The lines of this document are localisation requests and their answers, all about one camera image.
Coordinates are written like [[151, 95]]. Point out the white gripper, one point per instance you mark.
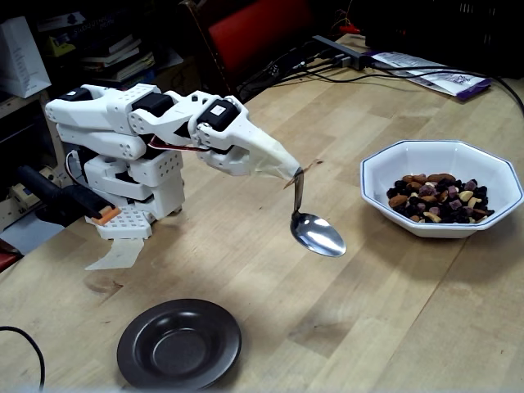
[[242, 130]]

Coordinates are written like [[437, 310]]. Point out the metal spoon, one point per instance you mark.
[[319, 237]]

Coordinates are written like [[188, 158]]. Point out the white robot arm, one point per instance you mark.
[[102, 110]]

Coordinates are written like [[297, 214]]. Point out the white bowl blue rim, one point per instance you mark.
[[430, 159]]

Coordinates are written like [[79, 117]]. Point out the brown plate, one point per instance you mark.
[[180, 348]]

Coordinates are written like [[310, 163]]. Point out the beige masking tape wrap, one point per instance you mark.
[[278, 157]]

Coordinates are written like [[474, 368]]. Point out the brown cardboard box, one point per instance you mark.
[[180, 78]]

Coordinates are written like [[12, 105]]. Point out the red chair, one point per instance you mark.
[[254, 28]]

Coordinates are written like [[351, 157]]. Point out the grey usb hub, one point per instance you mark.
[[348, 55]]

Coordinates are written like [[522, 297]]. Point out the stack of books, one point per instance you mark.
[[118, 53]]

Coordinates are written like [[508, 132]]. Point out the black clamp orange pad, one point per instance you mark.
[[61, 196]]

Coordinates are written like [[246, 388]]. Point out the nuts and dried fruit mix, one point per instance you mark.
[[442, 200]]

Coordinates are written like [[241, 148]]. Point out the small yellow box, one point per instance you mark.
[[61, 45]]

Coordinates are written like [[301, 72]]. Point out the purple white plastic bag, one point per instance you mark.
[[450, 82]]

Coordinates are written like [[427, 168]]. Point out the white paper bag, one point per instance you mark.
[[20, 57]]

